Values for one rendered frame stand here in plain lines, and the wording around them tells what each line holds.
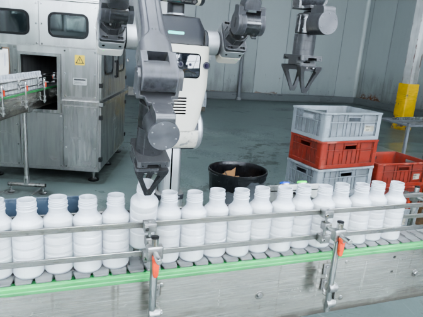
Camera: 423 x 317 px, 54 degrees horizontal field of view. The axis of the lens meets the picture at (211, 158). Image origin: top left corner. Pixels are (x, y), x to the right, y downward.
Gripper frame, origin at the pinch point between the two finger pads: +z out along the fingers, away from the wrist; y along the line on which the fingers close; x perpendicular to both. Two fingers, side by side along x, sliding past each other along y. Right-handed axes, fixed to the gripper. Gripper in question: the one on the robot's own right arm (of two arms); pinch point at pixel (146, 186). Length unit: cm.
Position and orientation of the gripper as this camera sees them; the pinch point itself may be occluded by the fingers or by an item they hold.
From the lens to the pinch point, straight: 89.6
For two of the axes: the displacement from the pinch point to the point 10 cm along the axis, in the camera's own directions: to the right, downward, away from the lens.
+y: 3.0, 5.0, -8.1
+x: 9.4, -0.2, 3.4
